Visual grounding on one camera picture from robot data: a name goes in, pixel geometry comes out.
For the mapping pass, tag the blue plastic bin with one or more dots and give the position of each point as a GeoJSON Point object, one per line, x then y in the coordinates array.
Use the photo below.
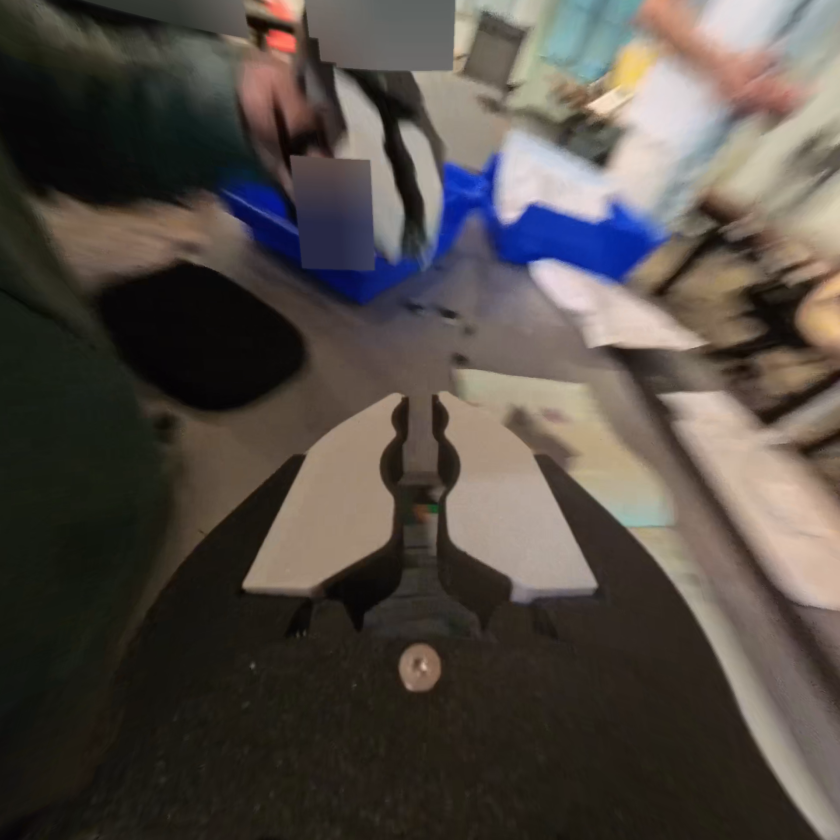
{"type": "Point", "coordinates": [577, 243]}
{"type": "Point", "coordinates": [262, 220]}

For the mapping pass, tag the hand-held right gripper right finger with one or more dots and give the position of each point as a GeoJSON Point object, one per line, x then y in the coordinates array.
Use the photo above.
{"type": "Point", "coordinates": [518, 525]}

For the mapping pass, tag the small black brick piece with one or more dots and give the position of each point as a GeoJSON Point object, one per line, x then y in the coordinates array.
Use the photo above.
{"type": "Point", "coordinates": [418, 306]}

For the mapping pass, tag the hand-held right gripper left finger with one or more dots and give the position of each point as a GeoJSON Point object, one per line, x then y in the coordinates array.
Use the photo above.
{"type": "Point", "coordinates": [334, 518]}

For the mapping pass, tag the small purple white brick piece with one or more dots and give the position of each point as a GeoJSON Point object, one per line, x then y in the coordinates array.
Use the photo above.
{"type": "Point", "coordinates": [449, 313]}

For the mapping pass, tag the grey brick baseplate assembly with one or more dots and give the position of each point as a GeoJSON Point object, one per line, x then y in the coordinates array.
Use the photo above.
{"type": "Point", "coordinates": [420, 446]}

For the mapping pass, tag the grey desk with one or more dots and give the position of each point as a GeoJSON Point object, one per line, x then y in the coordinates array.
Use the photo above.
{"type": "Point", "coordinates": [394, 348]}

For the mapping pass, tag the person's left hand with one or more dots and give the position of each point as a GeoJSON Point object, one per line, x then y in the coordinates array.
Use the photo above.
{"type": "Point", "coordinates": [269, 111]}

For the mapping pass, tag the person's left forearm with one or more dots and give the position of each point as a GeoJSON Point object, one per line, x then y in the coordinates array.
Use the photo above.
{"type": "Point", "coordinates": [118, 111]}

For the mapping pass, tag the white paper sheet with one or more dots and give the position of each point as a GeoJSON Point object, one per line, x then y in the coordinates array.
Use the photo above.
{"type": "Point", "coordinates": [551, 177]}

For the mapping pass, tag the crumpled white paper bag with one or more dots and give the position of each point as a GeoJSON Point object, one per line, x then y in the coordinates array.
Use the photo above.
{"type": "Point", "coordinates": [610, 308]}

